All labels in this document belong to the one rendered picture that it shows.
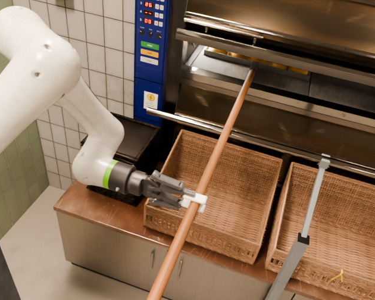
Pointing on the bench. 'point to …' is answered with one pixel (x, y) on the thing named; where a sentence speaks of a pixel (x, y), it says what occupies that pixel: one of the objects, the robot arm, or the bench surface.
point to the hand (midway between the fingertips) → (194, 201)
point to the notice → (150, 100)
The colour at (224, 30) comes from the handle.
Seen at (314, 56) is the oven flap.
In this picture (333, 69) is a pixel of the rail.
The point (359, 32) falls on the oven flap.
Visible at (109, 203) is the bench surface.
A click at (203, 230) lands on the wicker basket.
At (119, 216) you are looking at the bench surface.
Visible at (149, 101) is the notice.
